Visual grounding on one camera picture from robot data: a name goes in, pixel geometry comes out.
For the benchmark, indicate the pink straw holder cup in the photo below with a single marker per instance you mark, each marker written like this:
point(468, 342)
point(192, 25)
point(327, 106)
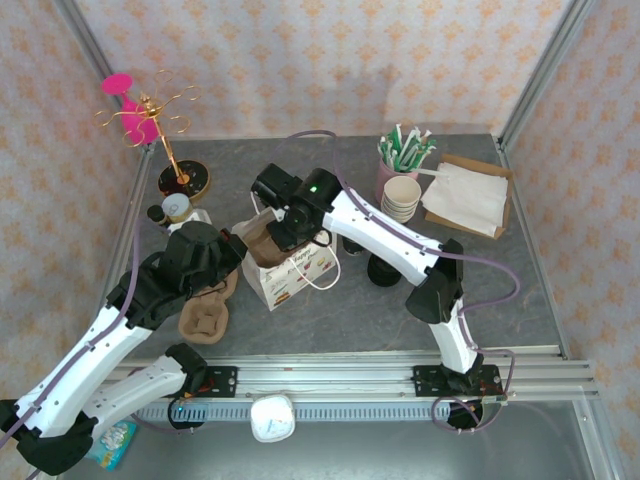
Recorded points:
point(385, 175)

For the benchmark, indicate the stack of paper cups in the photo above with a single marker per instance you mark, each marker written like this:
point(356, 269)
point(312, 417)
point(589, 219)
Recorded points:
point(400, 192)

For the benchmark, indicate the small dark bottle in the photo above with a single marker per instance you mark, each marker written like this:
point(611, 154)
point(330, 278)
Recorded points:
point(157, 215)

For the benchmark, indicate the blue snack packet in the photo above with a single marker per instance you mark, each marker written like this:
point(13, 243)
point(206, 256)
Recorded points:
point(117, 445)

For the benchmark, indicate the white napkins on cardboard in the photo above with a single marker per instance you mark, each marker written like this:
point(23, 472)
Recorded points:
point(480, 164)

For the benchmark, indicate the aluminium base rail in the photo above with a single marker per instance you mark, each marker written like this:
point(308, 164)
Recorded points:
point(325, 375)

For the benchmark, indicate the stack of white napkins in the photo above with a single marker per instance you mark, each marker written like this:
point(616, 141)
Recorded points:
point(465, 200)

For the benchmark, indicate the stack of black lids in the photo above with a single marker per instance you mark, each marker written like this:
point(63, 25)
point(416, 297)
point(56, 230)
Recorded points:
point(382, 275)

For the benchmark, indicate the aluminium frame post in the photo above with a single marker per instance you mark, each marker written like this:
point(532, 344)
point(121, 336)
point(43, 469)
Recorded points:
point(87, 35)
point(550, 55)

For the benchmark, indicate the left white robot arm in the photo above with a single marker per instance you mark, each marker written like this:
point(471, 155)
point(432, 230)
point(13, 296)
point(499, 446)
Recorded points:
point(75, 370)

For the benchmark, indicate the gold tin can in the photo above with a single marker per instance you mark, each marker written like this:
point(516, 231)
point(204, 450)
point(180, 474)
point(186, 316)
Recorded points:
point(177, 206)

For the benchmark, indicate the pink silicone wine glass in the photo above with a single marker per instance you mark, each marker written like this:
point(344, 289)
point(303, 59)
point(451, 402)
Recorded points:
point(135, 125)

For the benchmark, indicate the white printed paper gift bag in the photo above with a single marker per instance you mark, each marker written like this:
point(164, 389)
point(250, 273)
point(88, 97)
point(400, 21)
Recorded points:
point(280, 292)

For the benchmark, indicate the aluminium table side rail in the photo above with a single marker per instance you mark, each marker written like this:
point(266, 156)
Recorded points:
point(530, 240)
point(131, 200)

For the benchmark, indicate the white rounded square device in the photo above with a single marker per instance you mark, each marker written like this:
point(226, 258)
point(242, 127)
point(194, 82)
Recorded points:
point(272, 417)

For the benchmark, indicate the black paper coffee cup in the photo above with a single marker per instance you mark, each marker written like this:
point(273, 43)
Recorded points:
point(355, 247)

